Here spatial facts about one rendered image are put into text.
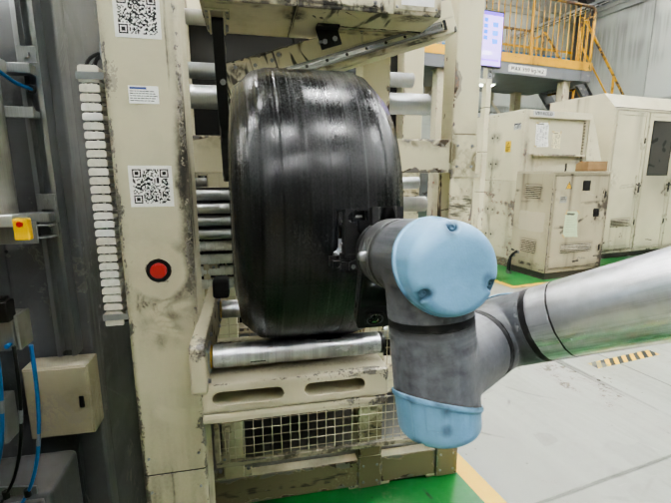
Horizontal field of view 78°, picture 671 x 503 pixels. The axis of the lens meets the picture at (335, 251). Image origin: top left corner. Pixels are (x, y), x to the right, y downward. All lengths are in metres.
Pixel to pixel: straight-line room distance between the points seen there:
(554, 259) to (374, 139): 4.83
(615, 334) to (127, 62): 0.81
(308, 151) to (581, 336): 0.44
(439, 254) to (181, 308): 0.65
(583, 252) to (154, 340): 5.31
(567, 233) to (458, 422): 5.17
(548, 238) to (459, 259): 5.00
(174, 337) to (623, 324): 0.75
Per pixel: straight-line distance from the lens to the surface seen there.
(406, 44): 1.36
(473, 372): 0.37
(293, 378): 0.82
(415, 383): 0.36
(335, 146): 0.67
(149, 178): 0.84
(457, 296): 0.32
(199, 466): 1.04
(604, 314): 0.42
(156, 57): 0.86
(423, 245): 0.31
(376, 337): 0.86
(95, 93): 0.92
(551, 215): 5.29
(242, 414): 0.85
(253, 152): 0.66
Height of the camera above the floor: 1.25
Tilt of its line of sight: 11 degrees down
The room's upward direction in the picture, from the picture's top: straight up
